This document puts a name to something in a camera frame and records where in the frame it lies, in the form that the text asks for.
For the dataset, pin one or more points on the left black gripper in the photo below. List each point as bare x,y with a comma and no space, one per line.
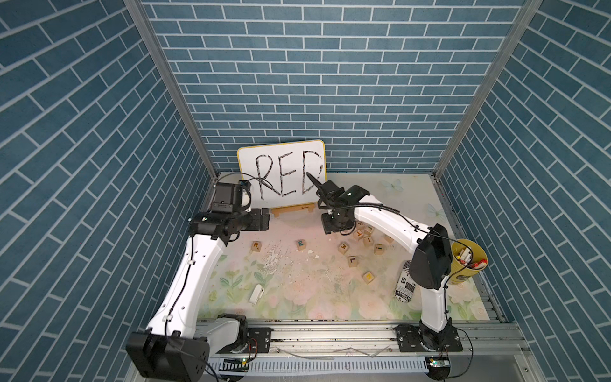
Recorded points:
264,214

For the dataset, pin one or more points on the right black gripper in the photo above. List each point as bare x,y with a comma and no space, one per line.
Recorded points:
328,229

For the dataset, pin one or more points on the wooden block blue E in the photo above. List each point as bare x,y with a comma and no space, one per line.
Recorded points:
301,245

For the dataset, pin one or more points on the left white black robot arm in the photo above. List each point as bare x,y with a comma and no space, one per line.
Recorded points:
169,348

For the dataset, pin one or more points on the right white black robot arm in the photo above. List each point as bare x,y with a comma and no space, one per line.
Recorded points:
357,197

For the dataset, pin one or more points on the white whiteboard reading RED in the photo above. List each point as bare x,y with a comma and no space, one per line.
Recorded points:
283,170

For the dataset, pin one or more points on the wooden block yellow letter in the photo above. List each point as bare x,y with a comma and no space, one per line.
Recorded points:
368,277

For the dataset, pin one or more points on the wooden whiteboard easel stand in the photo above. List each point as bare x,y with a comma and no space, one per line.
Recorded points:
309,207

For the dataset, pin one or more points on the wooden block brown W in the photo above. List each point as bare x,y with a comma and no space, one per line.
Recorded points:
343,248

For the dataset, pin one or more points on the wooden block green J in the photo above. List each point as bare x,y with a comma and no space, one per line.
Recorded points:
369,230

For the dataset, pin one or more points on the wooden block brown I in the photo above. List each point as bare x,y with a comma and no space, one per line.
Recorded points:
367,242

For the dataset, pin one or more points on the wooden block green I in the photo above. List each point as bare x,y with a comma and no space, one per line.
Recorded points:
379,249

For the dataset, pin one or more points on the small white eraser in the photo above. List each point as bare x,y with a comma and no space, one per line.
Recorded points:
256,294

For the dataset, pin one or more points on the flag printed metal tin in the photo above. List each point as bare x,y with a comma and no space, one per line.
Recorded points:
405,286

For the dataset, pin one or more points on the yellow marker cup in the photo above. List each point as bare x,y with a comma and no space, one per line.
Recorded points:
469,259

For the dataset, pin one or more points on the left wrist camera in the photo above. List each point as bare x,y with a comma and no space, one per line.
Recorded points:
246,198

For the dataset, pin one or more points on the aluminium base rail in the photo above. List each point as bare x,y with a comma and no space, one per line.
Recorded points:
376,351

